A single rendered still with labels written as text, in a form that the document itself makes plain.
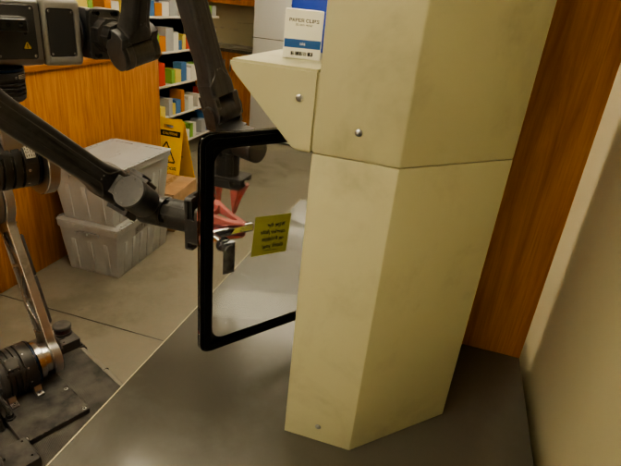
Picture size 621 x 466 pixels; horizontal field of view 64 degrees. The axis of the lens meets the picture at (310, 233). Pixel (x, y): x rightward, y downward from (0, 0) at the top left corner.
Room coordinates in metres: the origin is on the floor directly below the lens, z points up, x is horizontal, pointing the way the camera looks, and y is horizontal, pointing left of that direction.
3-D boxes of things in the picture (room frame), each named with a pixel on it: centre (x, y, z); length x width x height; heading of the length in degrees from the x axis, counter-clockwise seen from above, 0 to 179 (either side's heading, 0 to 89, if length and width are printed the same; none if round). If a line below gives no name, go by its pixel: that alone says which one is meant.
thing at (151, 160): (2.78, 1.19, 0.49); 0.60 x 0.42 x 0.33; 166
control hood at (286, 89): (0.77, 0.03, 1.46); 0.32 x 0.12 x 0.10; 166
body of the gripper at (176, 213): (0.84, 0.23, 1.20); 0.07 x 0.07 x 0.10; 75
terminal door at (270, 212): (0.81, 0.06, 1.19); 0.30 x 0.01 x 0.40; 130
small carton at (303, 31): (0.72, 0.04, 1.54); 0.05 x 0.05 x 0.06; 3
